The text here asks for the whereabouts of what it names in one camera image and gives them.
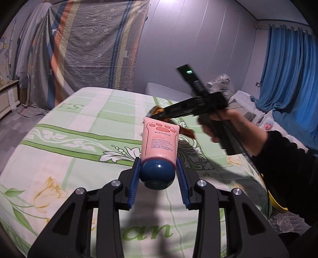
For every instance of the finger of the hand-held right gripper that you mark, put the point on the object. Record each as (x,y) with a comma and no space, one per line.
(178,109)

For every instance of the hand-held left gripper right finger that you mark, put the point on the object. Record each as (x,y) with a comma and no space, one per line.
(182,183)

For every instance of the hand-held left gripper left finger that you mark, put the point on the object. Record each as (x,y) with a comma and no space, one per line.
(133,183)

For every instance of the orange snack wrapper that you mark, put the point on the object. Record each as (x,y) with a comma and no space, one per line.
(156,111)

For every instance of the pink tube with blue cap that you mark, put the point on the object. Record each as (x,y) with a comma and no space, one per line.
(159,144)

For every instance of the person's right hand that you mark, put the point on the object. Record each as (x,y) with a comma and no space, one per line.
(243,129)

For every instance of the white tiger plush toy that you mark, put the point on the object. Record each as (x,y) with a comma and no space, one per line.
(222,83)

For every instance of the light patterned bedding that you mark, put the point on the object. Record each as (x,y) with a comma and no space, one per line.
(248,104)

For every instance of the baby doll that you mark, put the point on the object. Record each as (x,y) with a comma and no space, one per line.
(267,124)

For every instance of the blue curtain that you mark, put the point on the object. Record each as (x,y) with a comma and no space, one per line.
(285,74)

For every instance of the yellow plastic basin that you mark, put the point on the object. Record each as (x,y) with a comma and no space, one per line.
(274,203)

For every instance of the striped hanging cloth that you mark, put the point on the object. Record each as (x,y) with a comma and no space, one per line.
(99,49)

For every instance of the white low cabinet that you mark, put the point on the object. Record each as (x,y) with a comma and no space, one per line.
(7,99)

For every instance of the grey hanging cloth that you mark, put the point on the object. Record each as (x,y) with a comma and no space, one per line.
(32,62)

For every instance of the cartoon printed cloth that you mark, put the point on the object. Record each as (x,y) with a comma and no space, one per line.
(5,62)

